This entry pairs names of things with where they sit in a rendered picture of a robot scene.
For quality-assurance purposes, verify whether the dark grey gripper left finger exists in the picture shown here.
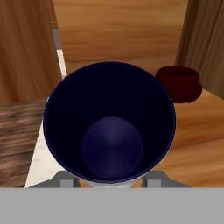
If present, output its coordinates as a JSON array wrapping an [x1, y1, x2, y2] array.
[[29, 170, 81, 189]]

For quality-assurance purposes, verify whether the wooden cabinet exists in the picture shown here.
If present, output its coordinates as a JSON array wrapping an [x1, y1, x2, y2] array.
[[48, 0, 224, 189]]

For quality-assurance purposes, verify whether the dark red mug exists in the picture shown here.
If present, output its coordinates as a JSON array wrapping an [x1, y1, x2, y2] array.
[[155, 66, 203, 104]]

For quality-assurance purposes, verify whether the wooden cabinet door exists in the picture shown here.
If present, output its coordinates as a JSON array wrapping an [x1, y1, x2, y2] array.
[[0, 0, 63, 105]]

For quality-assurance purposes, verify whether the dark blue mug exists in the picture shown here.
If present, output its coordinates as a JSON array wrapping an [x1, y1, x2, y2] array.
[[42, 61, 177, 189]]

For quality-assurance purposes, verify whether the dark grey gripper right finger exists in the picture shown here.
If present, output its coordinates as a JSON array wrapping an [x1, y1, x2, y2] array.
[[141, 170, 191, 189]]

